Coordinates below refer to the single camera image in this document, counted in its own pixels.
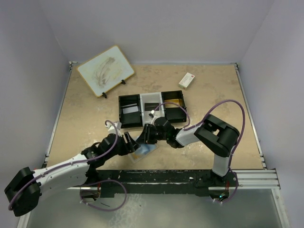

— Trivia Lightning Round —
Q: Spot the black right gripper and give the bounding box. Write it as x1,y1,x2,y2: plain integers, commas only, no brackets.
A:
136,123,169,144

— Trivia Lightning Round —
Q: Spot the beige card holder wallet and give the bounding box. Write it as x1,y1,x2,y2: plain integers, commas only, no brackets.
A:
128,144,158,163

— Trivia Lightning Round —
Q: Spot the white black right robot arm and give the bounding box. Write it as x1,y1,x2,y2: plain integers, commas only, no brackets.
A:
136,114,240,186

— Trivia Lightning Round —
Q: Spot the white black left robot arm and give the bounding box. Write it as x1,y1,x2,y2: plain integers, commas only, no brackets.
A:
4,133,140,217

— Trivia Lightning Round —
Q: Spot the black card in middle bin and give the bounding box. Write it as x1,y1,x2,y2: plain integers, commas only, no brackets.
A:
144,103,159,111

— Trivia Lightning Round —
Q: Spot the white card in left bin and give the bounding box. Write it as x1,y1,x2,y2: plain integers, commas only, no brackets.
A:
122,106,139,114

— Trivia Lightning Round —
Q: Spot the gold card in right bin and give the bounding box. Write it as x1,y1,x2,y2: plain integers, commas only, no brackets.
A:
164,99,183,106

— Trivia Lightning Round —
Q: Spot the black left bin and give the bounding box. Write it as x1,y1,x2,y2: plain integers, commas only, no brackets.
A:
118,94,143,128

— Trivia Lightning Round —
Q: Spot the black bin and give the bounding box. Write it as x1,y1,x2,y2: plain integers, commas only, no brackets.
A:
161,90,187,124
118,94,143,128

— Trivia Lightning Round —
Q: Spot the black right bin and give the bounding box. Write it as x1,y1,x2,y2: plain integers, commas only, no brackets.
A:
161,90,187,124

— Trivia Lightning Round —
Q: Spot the black board stand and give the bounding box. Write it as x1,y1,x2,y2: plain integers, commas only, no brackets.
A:
102,80,126,99

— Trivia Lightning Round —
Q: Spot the small white red box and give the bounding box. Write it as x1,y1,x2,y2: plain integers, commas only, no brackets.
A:
178,72,195,89

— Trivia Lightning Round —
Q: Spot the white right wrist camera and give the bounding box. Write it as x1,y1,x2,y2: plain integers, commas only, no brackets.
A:
149,110,159,125

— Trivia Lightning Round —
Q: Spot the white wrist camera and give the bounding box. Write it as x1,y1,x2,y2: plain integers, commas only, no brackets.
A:
105,120,122,136
149,110,159,125

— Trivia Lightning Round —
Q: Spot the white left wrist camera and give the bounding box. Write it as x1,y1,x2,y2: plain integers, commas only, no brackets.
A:
105,120,122,136

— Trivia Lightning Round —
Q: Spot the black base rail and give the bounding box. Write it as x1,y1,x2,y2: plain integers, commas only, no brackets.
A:
71,169,239,198

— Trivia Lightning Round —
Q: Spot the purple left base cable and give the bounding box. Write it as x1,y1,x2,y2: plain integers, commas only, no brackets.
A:
79,179,127,211

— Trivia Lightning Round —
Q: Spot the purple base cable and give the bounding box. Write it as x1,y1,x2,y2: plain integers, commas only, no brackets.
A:
79,179,127,211
212,171,238,205

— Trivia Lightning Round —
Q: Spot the white board with wooden frame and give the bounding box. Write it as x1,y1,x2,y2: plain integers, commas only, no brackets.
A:
76,45,135,97

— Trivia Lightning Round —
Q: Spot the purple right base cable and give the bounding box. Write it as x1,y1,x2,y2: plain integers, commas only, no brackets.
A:
212,171,238,205

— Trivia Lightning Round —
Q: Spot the aluminium table frame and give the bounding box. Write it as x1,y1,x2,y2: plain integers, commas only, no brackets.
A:
18,65,289,228

